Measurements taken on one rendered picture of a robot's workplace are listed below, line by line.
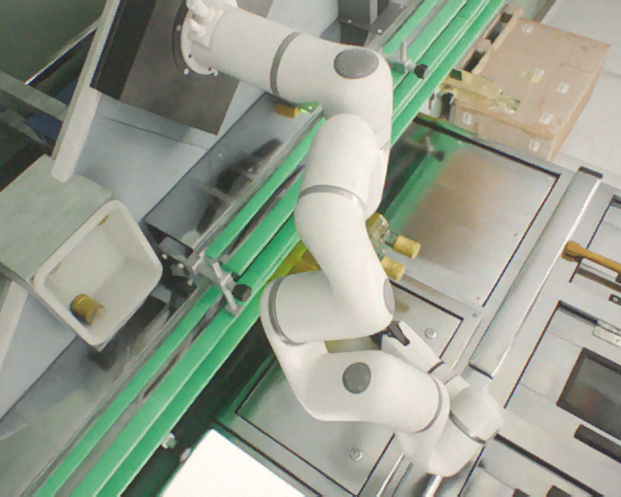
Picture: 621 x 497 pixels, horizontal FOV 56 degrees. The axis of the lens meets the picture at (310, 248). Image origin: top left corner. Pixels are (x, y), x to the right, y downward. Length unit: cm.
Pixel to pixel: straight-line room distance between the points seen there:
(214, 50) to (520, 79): 437
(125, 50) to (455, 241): 83
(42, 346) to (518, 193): 107
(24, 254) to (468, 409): 67
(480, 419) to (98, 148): 70
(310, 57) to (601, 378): 85
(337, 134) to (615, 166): 510
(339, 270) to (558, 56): 486
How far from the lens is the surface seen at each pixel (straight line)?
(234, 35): 88
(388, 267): 112
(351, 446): 114
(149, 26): 87
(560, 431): 124
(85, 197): 92
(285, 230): 112
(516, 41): 548
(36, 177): 98
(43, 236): 90
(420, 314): 124
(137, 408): 106
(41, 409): 111
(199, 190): 110
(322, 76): 79
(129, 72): 87
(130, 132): 100
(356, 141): 72
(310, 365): 74
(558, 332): 132
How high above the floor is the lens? 142
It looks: 22 degrees down
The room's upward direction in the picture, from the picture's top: 118 degrees clockwise
